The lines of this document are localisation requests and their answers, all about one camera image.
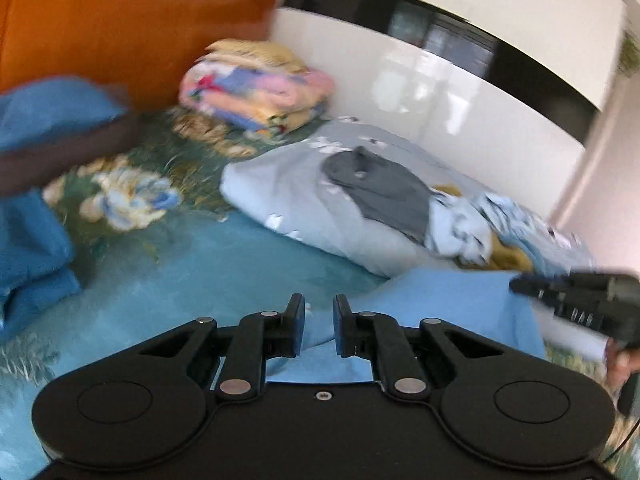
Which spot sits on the light blue patterned garment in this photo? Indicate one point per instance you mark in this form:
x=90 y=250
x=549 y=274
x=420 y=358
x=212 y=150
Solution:
x=460 y=230

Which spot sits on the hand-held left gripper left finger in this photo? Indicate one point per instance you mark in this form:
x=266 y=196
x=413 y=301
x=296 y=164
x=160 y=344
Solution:
x=296 y=325

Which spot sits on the dark grey garment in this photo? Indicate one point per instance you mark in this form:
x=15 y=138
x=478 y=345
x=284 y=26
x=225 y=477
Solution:
x=385 y=195

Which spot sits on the light blue soft garment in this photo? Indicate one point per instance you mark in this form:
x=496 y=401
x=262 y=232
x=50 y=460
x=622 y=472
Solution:
x=450 y=305

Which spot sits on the blue pillow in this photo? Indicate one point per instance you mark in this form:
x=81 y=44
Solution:
x=50 y=110

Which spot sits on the blue folded cloth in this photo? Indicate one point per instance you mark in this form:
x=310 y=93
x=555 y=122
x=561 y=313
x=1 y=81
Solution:
x=30 y=260

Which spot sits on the mustard yellow garment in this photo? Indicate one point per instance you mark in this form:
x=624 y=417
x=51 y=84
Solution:
x=505 y=256

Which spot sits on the green floral bedspread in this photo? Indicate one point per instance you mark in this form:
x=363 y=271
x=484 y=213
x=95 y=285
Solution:
x=150 y=280

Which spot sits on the dark brown pillow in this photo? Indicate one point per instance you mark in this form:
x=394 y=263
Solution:
x=60 y=165

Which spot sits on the pale grey-blue flowered duvet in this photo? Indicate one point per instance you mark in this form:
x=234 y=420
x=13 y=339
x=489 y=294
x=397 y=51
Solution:
x=300 y=200

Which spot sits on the green leafy decoration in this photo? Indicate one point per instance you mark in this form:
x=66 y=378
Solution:
x=629 y=55

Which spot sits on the person's right hand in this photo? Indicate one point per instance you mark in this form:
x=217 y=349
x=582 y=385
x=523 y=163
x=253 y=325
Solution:
x=620 y=362

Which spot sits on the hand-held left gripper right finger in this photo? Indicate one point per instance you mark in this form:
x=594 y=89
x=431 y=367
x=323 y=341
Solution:
x=341 y=327

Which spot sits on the folded colourful floral quilt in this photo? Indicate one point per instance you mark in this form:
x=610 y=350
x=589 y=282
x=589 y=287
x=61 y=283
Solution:
x=250 y=90

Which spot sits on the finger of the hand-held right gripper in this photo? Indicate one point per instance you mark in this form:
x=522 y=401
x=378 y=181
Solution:
x=537 y=286

